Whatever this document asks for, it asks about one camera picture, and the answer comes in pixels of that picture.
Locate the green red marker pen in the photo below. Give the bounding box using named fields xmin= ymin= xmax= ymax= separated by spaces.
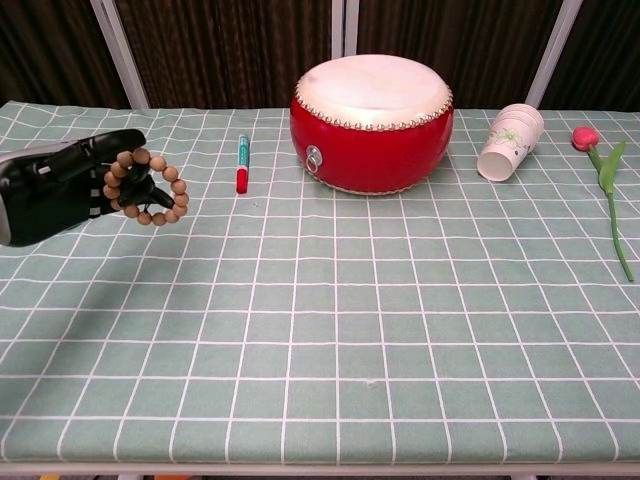
xmin=235 ymin=133 xmax=252 ymax=195

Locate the red drum with white skin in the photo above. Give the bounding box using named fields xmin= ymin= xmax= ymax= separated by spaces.
xmin=289 ymin=54 xmax=456 ymax=196

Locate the white screen frame post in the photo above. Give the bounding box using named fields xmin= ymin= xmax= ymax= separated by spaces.
xmin=329 ymin=0 xmax=360 ymax=60
xmin=88 ymin=0 xmax=152 ymax=110
xmin=524 ymin=0 xmax=585 ymax=110

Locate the red artificial tulip flower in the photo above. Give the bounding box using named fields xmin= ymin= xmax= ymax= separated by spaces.
xmin=571 ymin=125 xmax=636 ymax=283

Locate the wooden bead bracelet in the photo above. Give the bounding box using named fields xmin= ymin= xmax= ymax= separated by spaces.
xmin=102 ymin=147 xmax=191 ymax=227

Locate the dark brown curtain panel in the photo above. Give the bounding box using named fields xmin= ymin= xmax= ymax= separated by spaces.
xmin=113 ymin=0 xmax=335 ymax=112
xmin=356 ymin=0 xmax=565 ymax=112
xmin=541 ymin=0 xmax=640 ymax=114
xmin=0 ymin=0 xmax=130 ymax=109

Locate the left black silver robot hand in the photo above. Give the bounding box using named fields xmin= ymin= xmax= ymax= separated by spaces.
xmin=0 ymin=128 xmax=176 ymax=249

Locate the green checked tablecloth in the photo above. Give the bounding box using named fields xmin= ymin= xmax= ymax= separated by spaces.
xmin=0 ymin=99 xmax=640 ymax=469

